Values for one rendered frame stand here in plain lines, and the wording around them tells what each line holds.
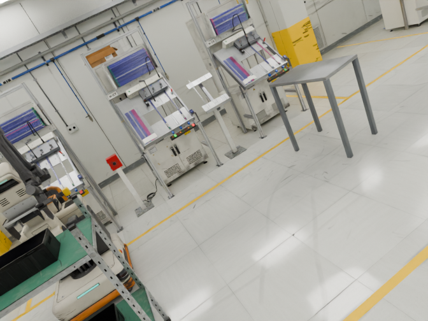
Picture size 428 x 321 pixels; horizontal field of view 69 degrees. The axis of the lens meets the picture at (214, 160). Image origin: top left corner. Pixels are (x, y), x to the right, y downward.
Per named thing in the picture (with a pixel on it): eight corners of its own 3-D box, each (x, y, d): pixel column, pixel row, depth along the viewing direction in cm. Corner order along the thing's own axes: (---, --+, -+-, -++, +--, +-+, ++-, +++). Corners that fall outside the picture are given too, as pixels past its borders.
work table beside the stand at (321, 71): (351, 158, 284) (325, 77, 255) (294, 151, 344) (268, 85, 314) (378, 132, 301) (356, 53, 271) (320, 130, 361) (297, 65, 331)
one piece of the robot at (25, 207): (20, 234, 227) (0, 211, 219) (56, 213, 233) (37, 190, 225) (16, 244, 212) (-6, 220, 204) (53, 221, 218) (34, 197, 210)
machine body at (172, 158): (210, 161, 426) (190, 121, 403) (167, 188, 410) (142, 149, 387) (195, 152, 485) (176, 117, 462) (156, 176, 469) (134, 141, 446)
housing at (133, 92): (164, 83, 399) (163, 76, 386) (130, 102, 388) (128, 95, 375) (161, 79, 402) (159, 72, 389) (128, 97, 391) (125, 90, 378)
